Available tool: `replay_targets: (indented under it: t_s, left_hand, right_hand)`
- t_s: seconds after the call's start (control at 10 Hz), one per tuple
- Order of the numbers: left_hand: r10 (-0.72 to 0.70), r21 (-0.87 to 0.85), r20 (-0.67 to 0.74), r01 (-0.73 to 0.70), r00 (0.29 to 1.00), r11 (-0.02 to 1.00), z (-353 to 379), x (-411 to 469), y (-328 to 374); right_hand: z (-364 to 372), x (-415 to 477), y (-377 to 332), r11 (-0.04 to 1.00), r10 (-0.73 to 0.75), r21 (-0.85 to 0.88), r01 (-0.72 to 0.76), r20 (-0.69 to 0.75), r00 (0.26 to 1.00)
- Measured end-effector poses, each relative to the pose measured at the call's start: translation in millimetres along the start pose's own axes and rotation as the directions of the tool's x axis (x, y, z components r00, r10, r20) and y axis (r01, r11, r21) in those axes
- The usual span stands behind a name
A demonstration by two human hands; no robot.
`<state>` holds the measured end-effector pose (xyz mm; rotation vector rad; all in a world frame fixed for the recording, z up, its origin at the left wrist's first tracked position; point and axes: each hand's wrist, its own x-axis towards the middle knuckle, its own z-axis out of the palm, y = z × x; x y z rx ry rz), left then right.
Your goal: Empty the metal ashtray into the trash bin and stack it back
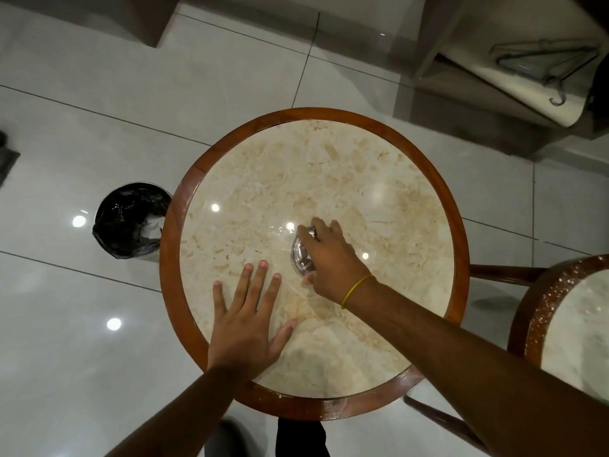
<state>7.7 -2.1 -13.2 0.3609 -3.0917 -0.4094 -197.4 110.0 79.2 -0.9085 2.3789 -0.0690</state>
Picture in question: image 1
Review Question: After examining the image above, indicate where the person's left hand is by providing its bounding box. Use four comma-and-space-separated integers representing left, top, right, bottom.
208, 261, 298, 379

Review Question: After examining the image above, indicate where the person's right hand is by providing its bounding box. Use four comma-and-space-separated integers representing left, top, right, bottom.
297, 217, 377, 308

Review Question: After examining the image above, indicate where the small shiny round ashtray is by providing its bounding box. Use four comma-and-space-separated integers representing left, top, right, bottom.
290, 226, 318, 275

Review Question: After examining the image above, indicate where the person's right forearm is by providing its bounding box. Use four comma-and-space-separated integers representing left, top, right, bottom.
343, 277, 609, 457

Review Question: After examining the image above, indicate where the person's left forearm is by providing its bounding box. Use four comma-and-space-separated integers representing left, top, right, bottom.
105, 364, 259, 457

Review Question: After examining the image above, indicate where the yellow rubber wrist band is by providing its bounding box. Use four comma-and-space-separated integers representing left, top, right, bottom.
341, 274, 377, 310

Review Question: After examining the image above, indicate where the round marble wooden-rimmed table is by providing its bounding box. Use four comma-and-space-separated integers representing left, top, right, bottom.
159, 108, 471, 421

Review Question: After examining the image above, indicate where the person's dark trouser leg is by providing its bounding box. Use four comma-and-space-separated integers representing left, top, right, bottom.
276, 418, 331, 457

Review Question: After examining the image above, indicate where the bin with black bag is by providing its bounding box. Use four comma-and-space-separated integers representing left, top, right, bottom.
92, 182, 173, 260

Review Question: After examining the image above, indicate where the brown wooden table leg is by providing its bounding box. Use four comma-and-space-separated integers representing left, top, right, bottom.
403, 395, 488, 454
469, 264, 548, 287

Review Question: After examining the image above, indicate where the beige open shelf unit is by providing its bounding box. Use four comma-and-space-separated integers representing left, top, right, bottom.
411, 0, 609, 130

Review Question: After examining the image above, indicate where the dark grey object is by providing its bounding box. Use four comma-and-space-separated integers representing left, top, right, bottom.
0, 130, 21, 188

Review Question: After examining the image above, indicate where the round marble speckled-rim table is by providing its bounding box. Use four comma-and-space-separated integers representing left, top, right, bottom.
507, 254, 609, 405

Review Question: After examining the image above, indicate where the dark cloth item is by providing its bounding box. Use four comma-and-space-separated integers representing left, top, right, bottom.
587, 57, 609, 124

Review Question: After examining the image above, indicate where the grey wire clothes hanger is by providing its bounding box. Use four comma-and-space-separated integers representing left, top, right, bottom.
489, 39, 601, 107

